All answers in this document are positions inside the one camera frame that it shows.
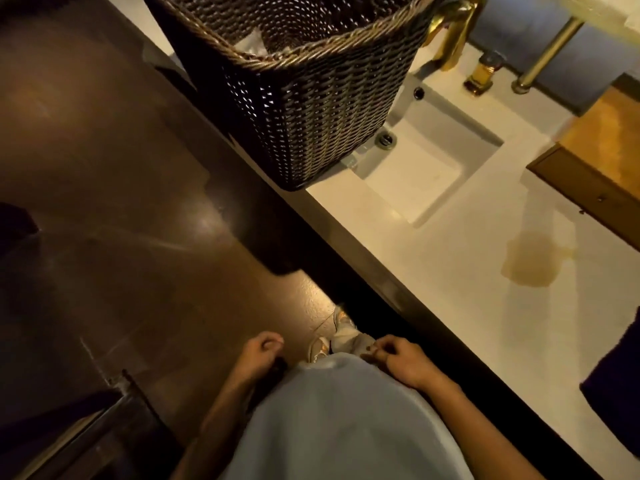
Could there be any person's left hand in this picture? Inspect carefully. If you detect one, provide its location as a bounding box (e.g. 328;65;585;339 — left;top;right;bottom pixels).
234;331;286;381

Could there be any dark brown wicker basket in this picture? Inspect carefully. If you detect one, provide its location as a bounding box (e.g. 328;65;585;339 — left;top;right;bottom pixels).
141;0;447;192

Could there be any white rectangular sink basin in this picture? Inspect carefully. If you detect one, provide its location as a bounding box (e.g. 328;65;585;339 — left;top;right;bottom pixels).
344;71;505;229

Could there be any dark wooden furniture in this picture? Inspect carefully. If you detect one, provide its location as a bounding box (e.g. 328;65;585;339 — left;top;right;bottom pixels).
0;369;187;480

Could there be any white paper in basket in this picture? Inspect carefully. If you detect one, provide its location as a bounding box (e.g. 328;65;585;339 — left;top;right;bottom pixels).
234;27;272;59

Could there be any gold metal rail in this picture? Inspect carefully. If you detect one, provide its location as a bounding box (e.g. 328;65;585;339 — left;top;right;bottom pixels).
510;17;586;95

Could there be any person's right hand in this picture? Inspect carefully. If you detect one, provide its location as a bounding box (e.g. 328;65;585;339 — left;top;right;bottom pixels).
361;336;442;391

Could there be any white sneaker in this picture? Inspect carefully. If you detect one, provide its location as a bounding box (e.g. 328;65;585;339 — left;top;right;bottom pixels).
308;336;332;364
324;304;376;352

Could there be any gold faucet spout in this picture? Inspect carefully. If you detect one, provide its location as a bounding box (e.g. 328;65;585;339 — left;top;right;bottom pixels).
422;0;489;72

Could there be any person's right forearm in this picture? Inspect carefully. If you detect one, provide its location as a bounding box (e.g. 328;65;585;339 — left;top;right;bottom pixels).
419;372;547;480

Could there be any gold faucet handle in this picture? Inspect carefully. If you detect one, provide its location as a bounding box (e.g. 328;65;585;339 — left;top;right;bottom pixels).
463;51;507;97

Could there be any person's left forearm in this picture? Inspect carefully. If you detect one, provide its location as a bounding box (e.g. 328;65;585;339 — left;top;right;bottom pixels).
169;367;271;480

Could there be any light blue shirt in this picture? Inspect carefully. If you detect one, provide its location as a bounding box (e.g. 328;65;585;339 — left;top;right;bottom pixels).
219;352;475;480

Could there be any dark blue cloth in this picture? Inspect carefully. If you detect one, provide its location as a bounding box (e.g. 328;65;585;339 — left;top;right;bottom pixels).
579;307;640;446

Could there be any wooden drawer box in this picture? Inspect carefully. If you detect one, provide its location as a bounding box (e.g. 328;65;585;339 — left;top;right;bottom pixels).
526;85;640;239

